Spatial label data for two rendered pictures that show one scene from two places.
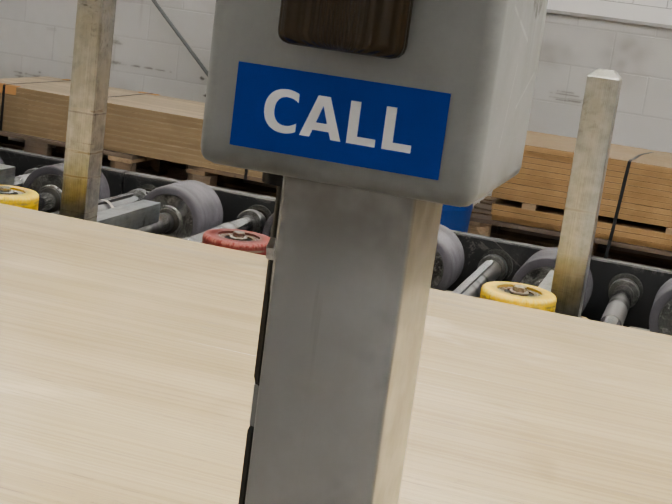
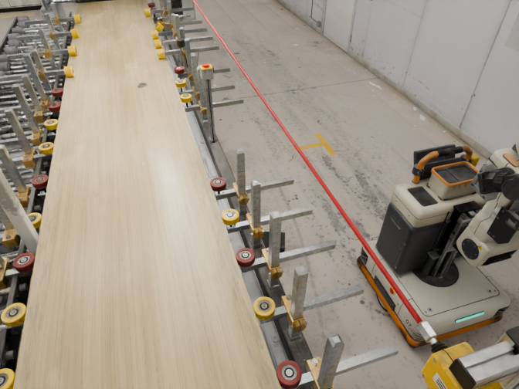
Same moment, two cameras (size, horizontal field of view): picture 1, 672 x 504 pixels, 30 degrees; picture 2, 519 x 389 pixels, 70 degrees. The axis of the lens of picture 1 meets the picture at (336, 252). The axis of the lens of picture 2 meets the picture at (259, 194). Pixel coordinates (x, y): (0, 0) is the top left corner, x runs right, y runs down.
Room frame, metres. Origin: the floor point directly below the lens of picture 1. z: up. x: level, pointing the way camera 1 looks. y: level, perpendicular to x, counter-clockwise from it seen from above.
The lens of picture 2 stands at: (1.27, 1.98, 2.10)
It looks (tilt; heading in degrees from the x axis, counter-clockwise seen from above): 41 degrees down; 236
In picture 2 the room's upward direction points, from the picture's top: straight up
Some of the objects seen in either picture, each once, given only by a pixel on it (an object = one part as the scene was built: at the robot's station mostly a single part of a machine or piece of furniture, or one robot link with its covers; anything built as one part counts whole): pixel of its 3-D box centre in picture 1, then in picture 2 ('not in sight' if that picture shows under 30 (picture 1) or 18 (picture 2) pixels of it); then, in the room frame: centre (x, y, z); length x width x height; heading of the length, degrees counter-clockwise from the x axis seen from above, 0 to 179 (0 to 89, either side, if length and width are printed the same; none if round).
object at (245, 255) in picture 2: not in sight; (245, 262); (0.76, 1.12, 0.85); 0.08 x 0.08 x 0.11
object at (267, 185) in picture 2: not in sight; (255, 188); (0.44, 0.69, 0.81); 0.43 x 0.03 x 0.04; 164
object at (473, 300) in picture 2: not in sight; (427, 279); (-0.40, 1.39, 0.16); 0.67 x 0.64 x 0.25; 73
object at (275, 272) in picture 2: not in sight; (272, 263); (0.66, 1.16, 0.83); 0.14 x 0.06 x 0.05; 74
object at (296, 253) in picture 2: not in sight; (289, 255); (0.57, 1.17, 0.83); 0.43 x 0.03 x 0.04; 164
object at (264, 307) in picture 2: not in sight; (264, 313); (0.83, 1.36, 0.85); 0.08 x 0.08 x 0.11
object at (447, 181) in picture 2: not in sight; (454, 180); (-0.43, 1.28, 0.87); 0.23 x 0.15 x 0.11; 163
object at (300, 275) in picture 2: not in sight; (296, 309); (0.74, 1.43, 0.89); 0.04 x 0.04 x 0.48; 74
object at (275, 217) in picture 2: not in sight; (273, 255); (0.67, 1.19, 0.91); 0.04 x 0.04 x 0.48; 74
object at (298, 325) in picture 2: not in sight; (293, 312); (0.73, 1.41, 0.83); 0.14 x 0.06 x 0.05; 74
